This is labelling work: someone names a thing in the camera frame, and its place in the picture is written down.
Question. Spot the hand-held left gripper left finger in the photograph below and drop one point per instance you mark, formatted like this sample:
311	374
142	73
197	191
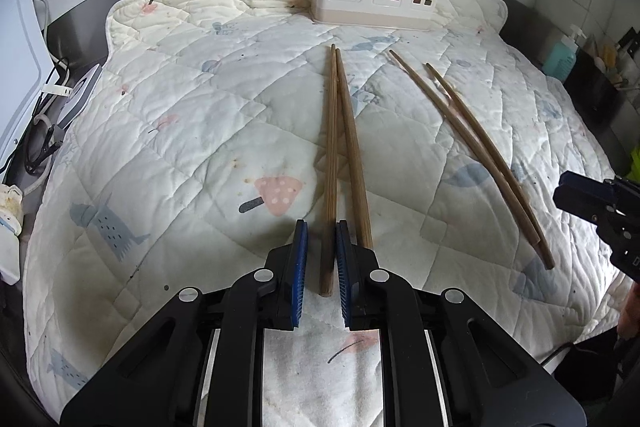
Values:
298	272

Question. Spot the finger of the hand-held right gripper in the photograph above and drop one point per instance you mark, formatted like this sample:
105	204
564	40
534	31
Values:
575	194

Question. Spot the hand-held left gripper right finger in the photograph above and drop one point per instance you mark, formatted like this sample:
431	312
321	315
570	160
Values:
343	272

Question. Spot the black utensil container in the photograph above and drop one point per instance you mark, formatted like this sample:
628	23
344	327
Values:
600	92

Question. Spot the teal soap dispenser bottle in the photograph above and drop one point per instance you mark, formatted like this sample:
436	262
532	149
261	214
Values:
562	54

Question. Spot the cream quilted mat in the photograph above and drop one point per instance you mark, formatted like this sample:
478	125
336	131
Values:
200	132

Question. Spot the white digital kitchen scale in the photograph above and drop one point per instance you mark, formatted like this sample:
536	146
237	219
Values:
80	94

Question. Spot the white power strip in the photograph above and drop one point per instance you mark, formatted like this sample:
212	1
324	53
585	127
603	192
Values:
9	232

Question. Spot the white microwave oven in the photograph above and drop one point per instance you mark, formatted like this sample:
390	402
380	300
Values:
17	72

